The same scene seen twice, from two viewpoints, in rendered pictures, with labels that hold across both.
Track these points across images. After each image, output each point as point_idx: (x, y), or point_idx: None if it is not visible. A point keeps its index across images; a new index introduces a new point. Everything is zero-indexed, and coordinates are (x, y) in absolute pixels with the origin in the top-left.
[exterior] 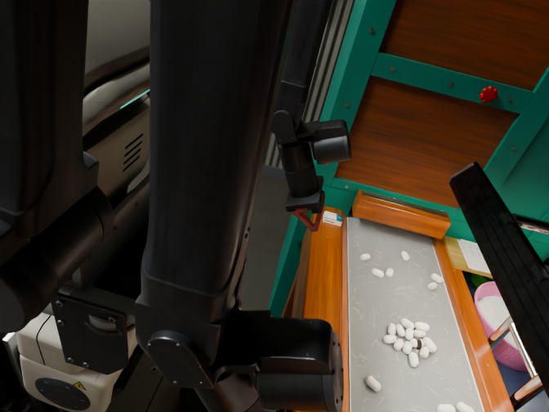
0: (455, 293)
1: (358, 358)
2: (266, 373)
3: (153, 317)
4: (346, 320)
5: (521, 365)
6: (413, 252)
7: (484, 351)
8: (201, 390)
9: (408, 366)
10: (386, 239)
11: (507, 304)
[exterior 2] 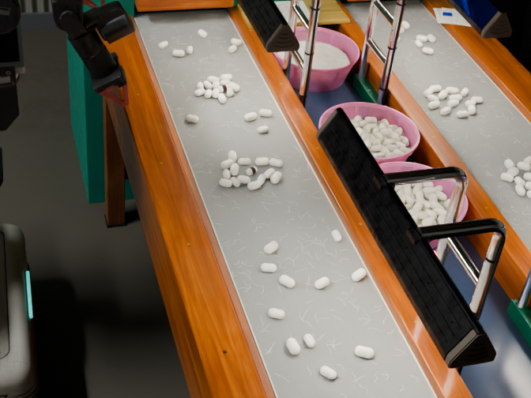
0: (252, 46)
1: (177, 110)
2: (103, 24)
3: (59, 6)
4: (160, 91)
5: (318, 84)
6: (211, 28)
7: (278, 76)
8: (80, 42)
9: (220, 104)
10: (181, 25)
11: (243, 9)
